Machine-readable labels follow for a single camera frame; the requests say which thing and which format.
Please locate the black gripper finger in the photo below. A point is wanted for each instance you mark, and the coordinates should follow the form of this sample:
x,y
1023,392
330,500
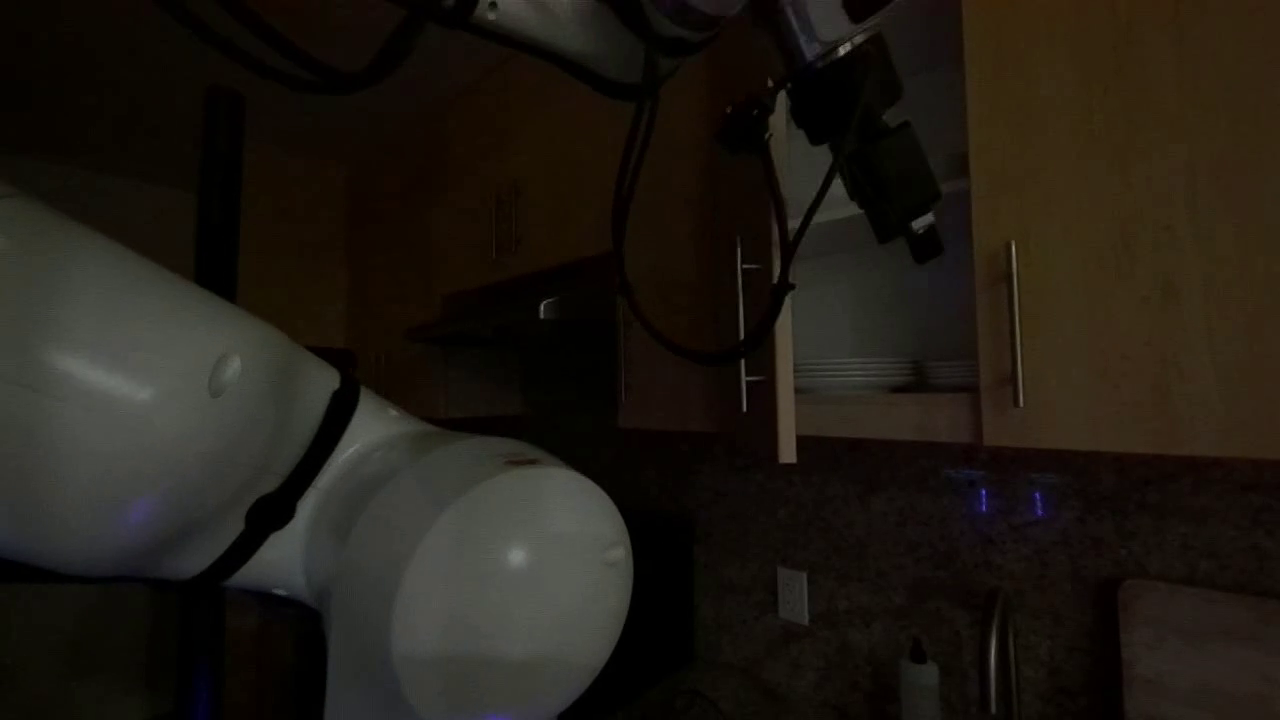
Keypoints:
x,y
925,242

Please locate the white wall outlet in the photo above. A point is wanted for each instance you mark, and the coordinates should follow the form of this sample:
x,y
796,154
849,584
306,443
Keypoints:
x,y
794,596

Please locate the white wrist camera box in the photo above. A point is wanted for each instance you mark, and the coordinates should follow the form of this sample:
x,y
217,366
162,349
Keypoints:
x,y
807,24

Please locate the dark stove range hood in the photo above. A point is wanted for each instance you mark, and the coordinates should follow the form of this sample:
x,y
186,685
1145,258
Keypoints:
x,y
534,362

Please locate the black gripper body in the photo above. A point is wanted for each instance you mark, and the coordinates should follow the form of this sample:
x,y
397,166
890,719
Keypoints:
x,y
867,132

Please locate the stack of white plates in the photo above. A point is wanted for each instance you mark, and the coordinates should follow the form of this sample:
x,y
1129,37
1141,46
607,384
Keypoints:
x,y
852,372

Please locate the wooden cabinet over hood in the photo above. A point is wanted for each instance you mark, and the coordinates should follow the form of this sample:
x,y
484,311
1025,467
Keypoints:
x,y
506,173

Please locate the blue indicator light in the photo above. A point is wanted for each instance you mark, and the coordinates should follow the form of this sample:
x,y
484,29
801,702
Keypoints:
x,y
1036,500
980,500

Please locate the black metal stand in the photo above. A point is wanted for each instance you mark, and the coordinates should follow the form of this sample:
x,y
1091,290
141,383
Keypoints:
x,y
223,201

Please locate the soap dispenser bottle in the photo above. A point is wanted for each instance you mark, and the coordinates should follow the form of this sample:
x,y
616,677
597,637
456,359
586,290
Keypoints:
x,y
917,685

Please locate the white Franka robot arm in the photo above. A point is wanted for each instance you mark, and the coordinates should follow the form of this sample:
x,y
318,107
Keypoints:
x,y
133,403

